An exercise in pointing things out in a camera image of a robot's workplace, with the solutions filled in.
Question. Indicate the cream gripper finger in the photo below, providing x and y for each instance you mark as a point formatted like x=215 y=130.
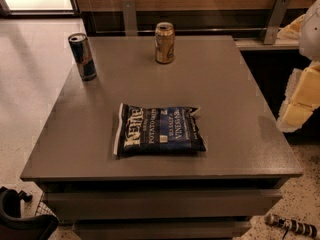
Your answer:
x=292 y=30
x=302 y=98

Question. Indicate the orange soda can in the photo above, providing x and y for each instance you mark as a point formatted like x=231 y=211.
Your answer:
x=164 y=42

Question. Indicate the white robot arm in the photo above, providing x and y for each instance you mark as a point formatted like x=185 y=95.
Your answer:
x=309 y=36

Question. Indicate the blue silver energy drink can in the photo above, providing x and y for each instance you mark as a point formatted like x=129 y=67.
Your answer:
x=80 y=48

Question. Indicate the grey drawer cabinet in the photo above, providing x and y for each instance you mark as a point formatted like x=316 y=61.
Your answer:
x=209 y=195

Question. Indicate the striped cylindrical tool on floor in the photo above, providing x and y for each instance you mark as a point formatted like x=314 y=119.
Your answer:
x=294 y=226

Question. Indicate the blue Kettle chips bag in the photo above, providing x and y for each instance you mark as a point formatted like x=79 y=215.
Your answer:
x=157 y=131

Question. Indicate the black chair part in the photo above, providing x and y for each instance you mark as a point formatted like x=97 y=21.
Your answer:
x=14 y=227

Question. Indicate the right metal bracket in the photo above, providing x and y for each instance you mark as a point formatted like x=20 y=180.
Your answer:
x=278 y=11

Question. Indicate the metal bracket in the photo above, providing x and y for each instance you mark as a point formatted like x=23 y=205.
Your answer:
x=129 y=17
x=278 y=11

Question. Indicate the left metal bracket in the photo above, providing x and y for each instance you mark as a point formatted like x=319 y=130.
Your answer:
x=129 y=17

